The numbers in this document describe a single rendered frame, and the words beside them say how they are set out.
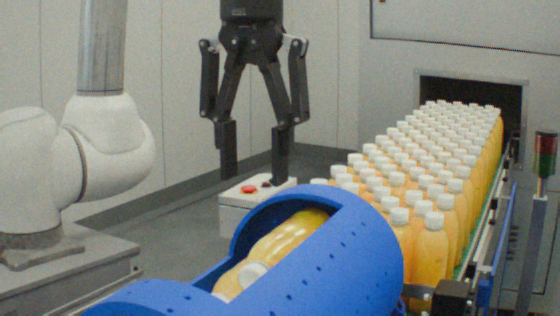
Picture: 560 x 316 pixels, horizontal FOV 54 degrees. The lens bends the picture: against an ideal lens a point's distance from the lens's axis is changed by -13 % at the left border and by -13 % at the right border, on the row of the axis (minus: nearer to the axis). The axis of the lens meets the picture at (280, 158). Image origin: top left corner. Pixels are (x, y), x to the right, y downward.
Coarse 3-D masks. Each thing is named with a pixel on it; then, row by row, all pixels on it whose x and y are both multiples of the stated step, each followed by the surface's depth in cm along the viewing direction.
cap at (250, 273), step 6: (252, 264) 79; (258, 264) 79; (240, 270) 79; (246, 270) 78; (252, 270) 78; (258, 270) 78; (264, 270) 79; (240, 276) 79; (246, 276) 79; (252, 276) 78; (258, 276) 78; (240, 282) 79; (246, 282) 79; (252, 282) 78
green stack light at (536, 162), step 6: (534, 156) 129; (540, 156) 127; (546, 156) 126; (552, 156) 126; (534, 162) 129; (540, 162) 127; (546, 162) 126; (552, 162) 126; (534, 168) 129; (540, 168) 127; (546, 168) 126; (552, 168) 127; (540, 174) 127; (546, 174) 127; (552, 174) 127
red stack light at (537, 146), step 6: (534, 138) 129; (540, 138) 126; (546, 138) 125; (552, 138) 125; (558, 138) 126; (534, 144) 129; (540, 144) 126; (546, 144) 125; (552, 144) 125; (534, 150) 128; (540, 150) 126; (546, 150) 126; (552, 150) 125
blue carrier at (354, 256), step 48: (288, 192) 95; (336, 192) 94; (240, 240) 101; (336, 240) 81; (384, 240) 90; (144, 288) 61; (192, 288) 61; (288, 288) 67; (336, 288) 73; (384, 288) 85
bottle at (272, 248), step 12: (300, 216) 92; (312, 216) 93; (324, 216) 94; (276, 228) 88; (288, 228) 87; (300, 228) 88; (312, 228) 90; (264, 240) 83; (276, 240) 83; (288, 240) 84; (300, 240) 86; (252, 252) 82; (264, 252) 81; (276, 252) 81; (288, 252) 82; (264, 264) 79
